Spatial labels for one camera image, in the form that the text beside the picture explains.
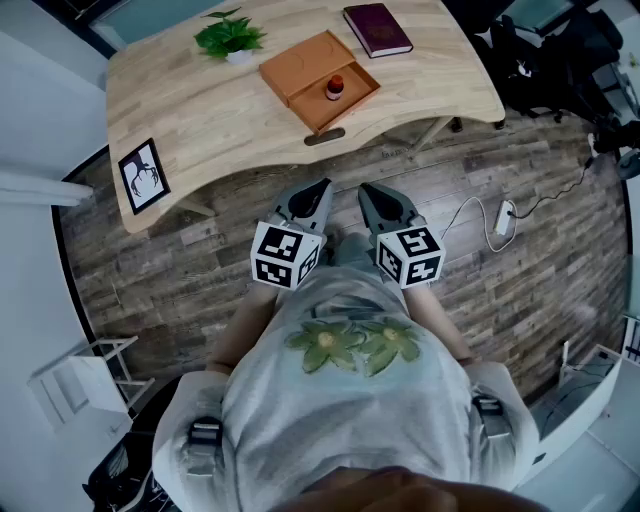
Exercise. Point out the grey flower print shirt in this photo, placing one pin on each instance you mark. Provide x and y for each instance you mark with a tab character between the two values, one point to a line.
325	425

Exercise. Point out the maroon hardcover book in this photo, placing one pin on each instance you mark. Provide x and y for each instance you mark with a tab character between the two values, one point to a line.
380	30

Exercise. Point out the white power strip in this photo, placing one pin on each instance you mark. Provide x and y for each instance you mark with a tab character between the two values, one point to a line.
504	217

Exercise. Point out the white table leg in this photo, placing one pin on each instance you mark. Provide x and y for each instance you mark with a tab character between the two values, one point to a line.
197	206
432	132

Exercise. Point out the green potted plant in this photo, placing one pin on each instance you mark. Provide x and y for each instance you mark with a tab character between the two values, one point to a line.
227	37

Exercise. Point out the small red-capped bottle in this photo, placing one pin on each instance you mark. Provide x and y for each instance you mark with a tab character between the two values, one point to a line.
335	88

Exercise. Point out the person's right forearm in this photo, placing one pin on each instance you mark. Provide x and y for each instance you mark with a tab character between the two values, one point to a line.
435	320

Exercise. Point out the black framed antler picture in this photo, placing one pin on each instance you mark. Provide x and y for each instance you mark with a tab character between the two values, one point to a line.
144	175

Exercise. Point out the person's left forearm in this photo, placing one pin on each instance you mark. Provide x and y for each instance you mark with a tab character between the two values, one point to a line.
245	325

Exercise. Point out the black office chair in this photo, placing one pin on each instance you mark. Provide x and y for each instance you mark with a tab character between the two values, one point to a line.
550	65

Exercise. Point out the white cabinet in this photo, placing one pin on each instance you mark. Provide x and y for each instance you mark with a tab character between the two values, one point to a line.
590	440

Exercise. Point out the orange wooden tray box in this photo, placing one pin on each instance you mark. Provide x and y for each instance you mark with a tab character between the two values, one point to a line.
300	65

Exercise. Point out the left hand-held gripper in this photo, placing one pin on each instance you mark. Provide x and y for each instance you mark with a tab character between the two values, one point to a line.
280	250

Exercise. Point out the black mesh chair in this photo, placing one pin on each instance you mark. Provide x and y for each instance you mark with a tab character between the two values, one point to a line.
120	475

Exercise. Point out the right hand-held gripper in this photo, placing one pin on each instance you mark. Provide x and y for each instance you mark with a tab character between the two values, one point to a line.
410	255

